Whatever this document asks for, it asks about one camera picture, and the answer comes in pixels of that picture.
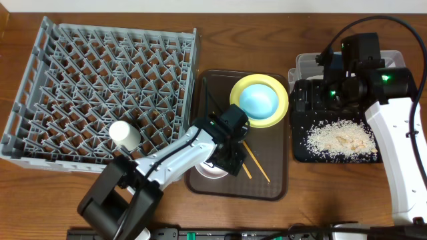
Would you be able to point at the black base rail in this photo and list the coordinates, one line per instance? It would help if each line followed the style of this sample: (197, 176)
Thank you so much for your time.
(354, 231)

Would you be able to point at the grey dishwasher rack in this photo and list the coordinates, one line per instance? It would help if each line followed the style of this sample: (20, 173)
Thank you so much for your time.
(80, 79)

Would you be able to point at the brown plastic tray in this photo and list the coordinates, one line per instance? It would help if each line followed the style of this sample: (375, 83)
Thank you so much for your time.
(269, 145)

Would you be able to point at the light blue bowl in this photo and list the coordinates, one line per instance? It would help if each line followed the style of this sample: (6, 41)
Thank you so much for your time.
(258, 101)

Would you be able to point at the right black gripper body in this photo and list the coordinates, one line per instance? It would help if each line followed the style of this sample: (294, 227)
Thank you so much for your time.
(333, 94)

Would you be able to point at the clear plastic bin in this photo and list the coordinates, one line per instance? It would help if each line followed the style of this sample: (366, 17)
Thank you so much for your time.
(307, 68)

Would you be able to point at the right wooden chopstick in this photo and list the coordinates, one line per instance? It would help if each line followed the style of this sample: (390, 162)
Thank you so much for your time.
(256, 161)

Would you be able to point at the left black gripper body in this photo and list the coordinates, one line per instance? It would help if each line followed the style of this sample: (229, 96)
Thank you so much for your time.
(229, 160)

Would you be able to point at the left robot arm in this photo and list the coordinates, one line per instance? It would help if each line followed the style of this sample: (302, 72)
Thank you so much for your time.
(123, 199)

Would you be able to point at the white cup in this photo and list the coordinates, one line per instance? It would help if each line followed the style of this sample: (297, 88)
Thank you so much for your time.
(125, 135)

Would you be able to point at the yellow plate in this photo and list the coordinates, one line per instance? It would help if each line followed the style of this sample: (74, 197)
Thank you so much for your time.
(283, 100)

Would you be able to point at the black waste bin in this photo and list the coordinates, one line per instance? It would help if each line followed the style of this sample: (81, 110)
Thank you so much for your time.
(306, 111)

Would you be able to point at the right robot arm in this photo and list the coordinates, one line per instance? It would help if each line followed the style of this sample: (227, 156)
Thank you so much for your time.
(358, 78)

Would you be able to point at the spilled rice pile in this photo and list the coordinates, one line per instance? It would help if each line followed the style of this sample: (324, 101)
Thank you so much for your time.
(342, 138)

